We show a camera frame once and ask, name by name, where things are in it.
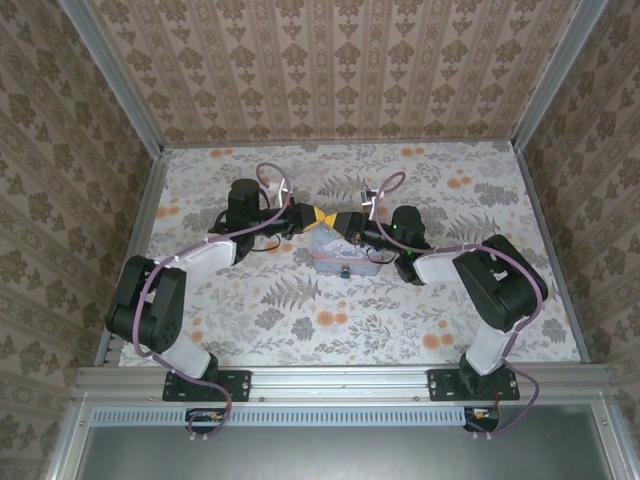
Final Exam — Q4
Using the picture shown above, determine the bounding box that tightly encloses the black mounting plate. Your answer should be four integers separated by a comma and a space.
162, 368, 252, 403
428, 368, 521, 403

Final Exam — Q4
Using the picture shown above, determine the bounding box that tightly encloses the aluminium frame post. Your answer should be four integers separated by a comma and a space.
62, 0, 167, 155
510, 0, 610, 152

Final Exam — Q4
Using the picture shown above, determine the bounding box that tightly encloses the grey sheet metal panel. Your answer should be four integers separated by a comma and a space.
49, 399, 631, 480

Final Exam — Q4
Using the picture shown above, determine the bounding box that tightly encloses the black connector box with wires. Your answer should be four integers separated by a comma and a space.
185, 407, 227, 434
462, 405, 502, 433

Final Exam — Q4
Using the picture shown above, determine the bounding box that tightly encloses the thin black camera cable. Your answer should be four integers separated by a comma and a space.
364, 246, 397, 267
247, 234, 283, 254

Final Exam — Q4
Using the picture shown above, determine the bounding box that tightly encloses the blue pink cartoon tin box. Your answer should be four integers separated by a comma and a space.
310, 221, 387, 279

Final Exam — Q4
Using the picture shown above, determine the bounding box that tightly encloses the aluminium frame rail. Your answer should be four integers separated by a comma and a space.
74, 363, 609, 402

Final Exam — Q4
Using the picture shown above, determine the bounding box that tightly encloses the slotted grey cable duct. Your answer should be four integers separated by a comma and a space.
92, 405, 474, 427

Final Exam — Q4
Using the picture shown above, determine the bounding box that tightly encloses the aluminium table side rail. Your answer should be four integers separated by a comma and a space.
512, 142, 592, 365
93, 149, 172, 367

